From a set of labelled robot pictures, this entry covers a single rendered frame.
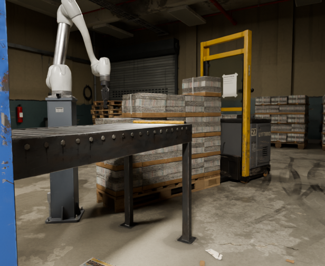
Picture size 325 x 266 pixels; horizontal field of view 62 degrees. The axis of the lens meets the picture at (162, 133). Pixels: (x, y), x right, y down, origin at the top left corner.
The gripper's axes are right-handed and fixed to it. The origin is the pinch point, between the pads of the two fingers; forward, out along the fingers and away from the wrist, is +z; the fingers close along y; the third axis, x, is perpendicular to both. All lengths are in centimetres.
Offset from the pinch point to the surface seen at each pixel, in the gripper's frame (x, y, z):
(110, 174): 1, -9, 64
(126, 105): -26.8, 7.2, 1.0
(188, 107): -88, -19, 3
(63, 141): 86, -132, 18
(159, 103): -45, -22, -1
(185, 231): -8, -96, 89
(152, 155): -39, -18, 49
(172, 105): -66, -18, 1
